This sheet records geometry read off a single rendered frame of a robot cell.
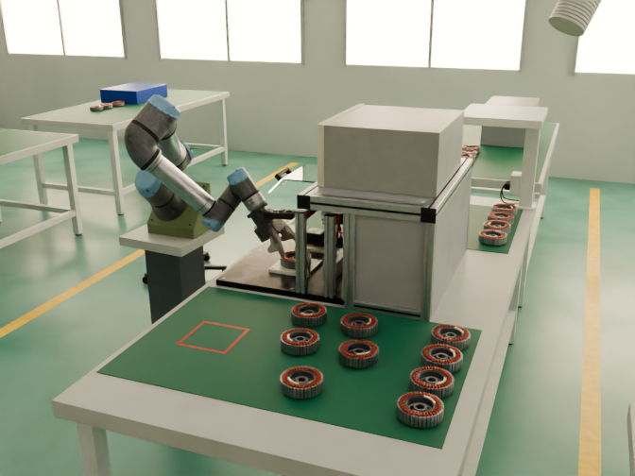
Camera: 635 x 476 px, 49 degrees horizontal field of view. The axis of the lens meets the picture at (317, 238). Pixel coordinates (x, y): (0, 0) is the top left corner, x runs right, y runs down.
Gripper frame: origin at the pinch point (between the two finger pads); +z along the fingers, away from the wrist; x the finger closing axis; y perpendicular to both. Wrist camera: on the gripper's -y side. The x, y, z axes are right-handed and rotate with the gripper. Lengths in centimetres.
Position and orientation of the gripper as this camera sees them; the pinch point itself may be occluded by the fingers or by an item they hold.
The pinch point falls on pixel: (293, 250)
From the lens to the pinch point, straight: 248.7
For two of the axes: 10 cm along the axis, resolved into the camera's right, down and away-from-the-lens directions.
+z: 5.5, 8.3, 0.8
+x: -3.5, 3.2, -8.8
